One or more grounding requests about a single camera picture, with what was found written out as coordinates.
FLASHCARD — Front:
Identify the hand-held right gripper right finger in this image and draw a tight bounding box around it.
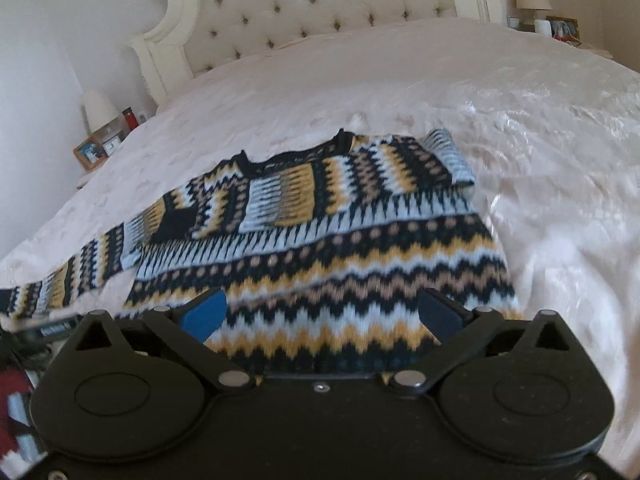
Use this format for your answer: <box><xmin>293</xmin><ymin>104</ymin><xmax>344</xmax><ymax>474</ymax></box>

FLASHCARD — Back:
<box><xmin>387</xmin><ymin>287</ymin><xmax>576</xmax><ymax>393</ymax></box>

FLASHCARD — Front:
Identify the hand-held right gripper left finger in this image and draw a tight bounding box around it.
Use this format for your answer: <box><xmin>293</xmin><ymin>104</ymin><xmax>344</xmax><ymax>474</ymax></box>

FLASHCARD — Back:
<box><xmin>66</xmin><ymin>287</ymin><xmax>257</xmax><ymax>391</ymax></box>

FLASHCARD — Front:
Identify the zigzag patterned knit sweater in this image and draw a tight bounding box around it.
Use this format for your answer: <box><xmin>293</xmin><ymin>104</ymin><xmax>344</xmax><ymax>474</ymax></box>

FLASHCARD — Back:
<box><xmin>0</xmin><ymin>129</ymin><xmax>523</xmax><ymax>378</ymax></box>

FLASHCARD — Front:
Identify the red patterned cloth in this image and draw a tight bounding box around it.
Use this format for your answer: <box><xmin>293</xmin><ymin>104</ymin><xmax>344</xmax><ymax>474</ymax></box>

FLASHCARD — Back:
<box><xmin>0</xmin><ymin>355</ymin><xmax>49</xmax><ymax>477</ymax></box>

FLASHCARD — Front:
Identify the white bedside lamp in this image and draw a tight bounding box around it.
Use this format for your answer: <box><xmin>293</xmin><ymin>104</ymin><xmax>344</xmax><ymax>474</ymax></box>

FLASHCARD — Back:
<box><xmin>81</xmin><ymin>89</ymin><xmax>121</xmax><ymax>134</ymax></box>

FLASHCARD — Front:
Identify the framed photo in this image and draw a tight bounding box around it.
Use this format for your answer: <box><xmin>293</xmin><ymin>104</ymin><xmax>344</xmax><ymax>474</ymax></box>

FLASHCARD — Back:
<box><xmin>547</xmin><ymin>16</ymin><xmax>581</xmax><ymax>42</ymax></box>

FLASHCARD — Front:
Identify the cream tufted headboard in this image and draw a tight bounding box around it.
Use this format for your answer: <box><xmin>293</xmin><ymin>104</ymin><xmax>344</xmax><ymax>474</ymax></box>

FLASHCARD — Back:
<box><xmin>127</xmin><ymin>0</ymin><xmax>493</xmax><ymax>106</ymax></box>

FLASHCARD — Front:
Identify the wooden picture frame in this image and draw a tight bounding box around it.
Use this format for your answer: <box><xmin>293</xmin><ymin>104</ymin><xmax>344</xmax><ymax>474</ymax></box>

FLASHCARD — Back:
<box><xmin>73</xmin><ymin>136</ymin><xmax>108</xmax><ymax>170</ymax></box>

